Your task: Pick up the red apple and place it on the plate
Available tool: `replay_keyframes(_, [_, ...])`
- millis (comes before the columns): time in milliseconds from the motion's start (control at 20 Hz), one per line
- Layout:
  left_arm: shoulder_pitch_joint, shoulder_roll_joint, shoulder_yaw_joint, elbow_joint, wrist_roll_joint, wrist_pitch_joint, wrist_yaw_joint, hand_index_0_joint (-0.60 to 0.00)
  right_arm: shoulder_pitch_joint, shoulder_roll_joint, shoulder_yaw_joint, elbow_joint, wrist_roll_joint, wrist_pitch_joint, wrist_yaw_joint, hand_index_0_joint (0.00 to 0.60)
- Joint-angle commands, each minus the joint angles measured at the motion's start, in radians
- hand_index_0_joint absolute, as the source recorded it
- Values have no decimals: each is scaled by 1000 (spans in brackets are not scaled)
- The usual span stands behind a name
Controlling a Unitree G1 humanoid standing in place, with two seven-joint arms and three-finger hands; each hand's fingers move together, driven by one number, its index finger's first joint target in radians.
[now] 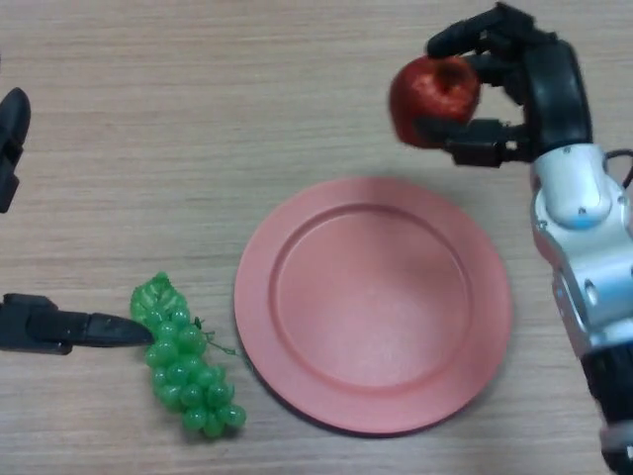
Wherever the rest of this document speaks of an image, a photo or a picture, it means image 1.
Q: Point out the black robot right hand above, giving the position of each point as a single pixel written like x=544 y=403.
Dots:
x=559 y=89

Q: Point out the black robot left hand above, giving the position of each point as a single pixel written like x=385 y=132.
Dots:
x=44 y=329

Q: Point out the red apple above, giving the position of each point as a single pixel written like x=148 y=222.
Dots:
x=425 y=89

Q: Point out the pink round plate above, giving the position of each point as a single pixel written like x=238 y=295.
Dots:
x=371 y=307

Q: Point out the green grape bunch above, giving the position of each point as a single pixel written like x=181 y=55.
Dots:
x=193 y=386

